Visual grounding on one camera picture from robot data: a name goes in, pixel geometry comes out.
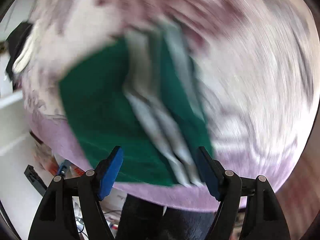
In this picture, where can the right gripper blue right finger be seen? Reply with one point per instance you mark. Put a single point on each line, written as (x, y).
(209, 172)

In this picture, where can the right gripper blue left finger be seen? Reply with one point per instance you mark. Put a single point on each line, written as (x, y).
(107, 171)

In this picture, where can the green white varsity jacket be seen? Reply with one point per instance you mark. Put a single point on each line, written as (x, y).
(140, 94)

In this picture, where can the black and white garment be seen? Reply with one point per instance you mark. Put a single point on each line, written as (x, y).
(20, 44)

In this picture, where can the floral purple bed blanket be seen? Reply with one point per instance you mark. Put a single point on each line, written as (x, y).
(257, 66)

